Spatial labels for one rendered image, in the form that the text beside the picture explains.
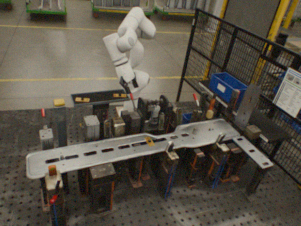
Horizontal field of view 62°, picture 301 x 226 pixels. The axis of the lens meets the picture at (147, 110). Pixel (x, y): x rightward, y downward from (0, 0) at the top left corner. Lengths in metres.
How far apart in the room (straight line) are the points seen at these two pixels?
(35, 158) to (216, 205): 1.14
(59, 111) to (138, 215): 0.79
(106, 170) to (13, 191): 0.65
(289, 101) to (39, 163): 1.68
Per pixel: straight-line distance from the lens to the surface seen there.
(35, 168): 1.46
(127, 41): 1.33
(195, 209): 1.71
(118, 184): 1.69
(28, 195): 1.74
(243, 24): 4.01
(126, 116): 1.65
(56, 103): 1.63
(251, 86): 1.87
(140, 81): 1.95
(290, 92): 2.03
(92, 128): 1.54
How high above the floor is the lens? 2.03
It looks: 33 degrees down
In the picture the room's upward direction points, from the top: 8 degrees clockwise
